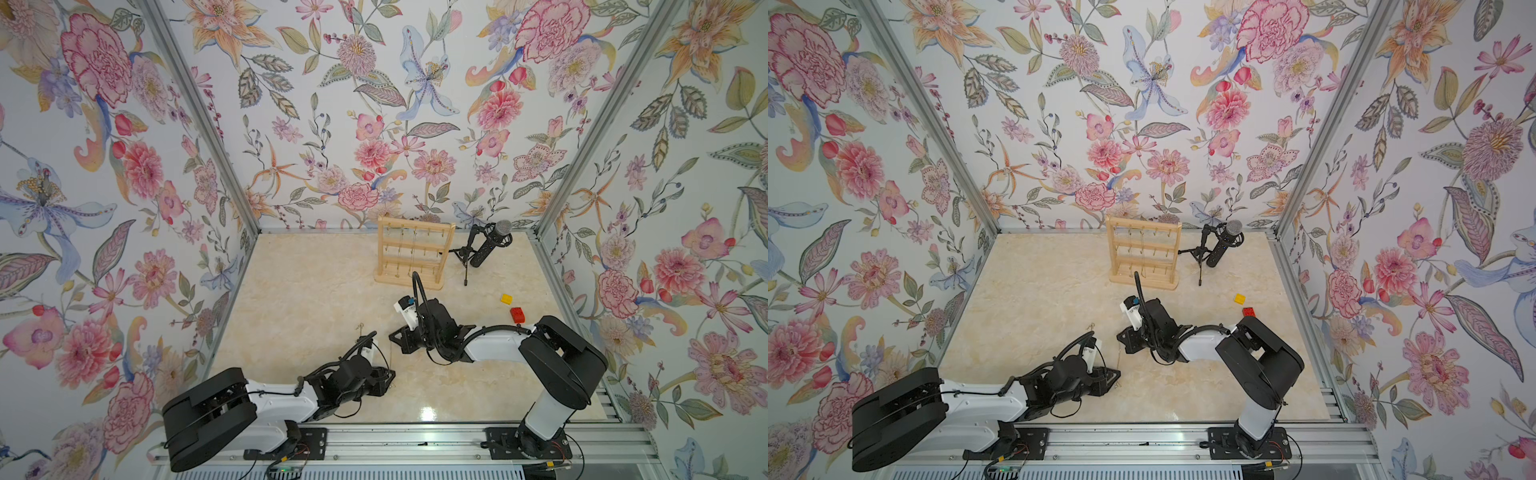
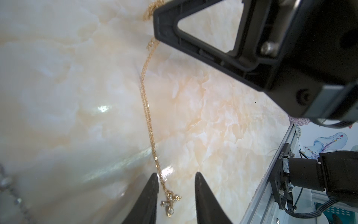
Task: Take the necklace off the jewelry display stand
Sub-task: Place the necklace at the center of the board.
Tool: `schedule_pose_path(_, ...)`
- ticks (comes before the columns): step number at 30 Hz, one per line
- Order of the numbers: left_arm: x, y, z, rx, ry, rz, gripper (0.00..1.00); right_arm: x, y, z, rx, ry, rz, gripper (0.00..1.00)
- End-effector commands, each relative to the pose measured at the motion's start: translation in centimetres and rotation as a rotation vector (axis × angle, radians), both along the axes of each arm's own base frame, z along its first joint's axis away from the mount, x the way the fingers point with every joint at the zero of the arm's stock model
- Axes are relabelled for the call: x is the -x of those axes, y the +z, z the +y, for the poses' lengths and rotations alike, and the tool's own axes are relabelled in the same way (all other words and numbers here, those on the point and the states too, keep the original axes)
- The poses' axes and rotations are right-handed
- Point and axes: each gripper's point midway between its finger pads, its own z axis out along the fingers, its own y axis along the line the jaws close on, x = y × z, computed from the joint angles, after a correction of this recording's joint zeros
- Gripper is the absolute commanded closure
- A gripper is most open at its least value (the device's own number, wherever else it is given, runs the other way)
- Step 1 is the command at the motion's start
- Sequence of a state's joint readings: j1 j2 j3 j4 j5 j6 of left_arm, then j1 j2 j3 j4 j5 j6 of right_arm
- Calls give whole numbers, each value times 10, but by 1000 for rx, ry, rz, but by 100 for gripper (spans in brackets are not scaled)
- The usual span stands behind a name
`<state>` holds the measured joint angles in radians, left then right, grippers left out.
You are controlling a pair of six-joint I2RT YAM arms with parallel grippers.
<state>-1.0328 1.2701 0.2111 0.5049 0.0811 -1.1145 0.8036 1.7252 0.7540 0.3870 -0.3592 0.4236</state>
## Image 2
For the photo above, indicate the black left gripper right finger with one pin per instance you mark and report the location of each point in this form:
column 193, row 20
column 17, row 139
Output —
column 208, row 209

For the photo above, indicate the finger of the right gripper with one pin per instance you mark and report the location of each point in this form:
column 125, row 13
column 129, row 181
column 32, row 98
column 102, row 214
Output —
column 243, row 63

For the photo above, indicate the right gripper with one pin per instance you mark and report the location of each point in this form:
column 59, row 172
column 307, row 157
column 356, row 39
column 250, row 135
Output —
column 315, row 46

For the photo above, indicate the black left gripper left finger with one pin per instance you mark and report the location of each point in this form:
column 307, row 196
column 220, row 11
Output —
column 144, row 210

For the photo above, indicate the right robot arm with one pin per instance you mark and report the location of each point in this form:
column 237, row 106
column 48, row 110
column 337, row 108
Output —
column 334, row 172

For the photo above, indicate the aluminium mounting rail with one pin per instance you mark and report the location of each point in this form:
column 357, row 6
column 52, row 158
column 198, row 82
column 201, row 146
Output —
column 262, row 207

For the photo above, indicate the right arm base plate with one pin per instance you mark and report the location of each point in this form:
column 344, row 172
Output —
column 280, row 180

